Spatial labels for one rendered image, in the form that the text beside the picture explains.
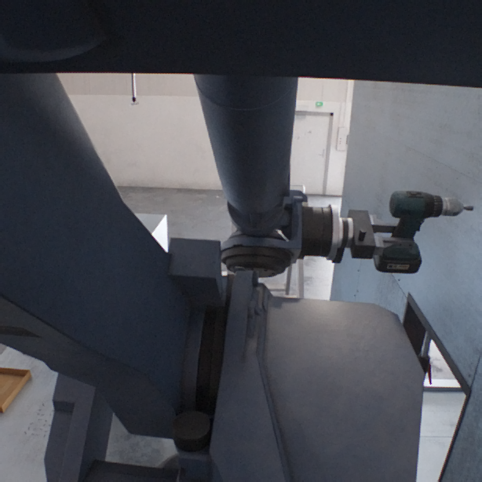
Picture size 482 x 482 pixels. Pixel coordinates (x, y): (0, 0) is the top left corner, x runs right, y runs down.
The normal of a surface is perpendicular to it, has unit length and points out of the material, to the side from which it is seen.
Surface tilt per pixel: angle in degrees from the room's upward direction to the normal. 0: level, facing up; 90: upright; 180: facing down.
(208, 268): 42
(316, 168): 90
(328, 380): 16
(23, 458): 0
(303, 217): 52
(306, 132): 90
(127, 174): 90
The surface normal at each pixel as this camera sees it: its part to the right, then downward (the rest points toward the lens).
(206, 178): -0.06, 0.36
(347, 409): 0.00, -0.80
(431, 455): 0.03, -0.93
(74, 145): 0.99, 0.07
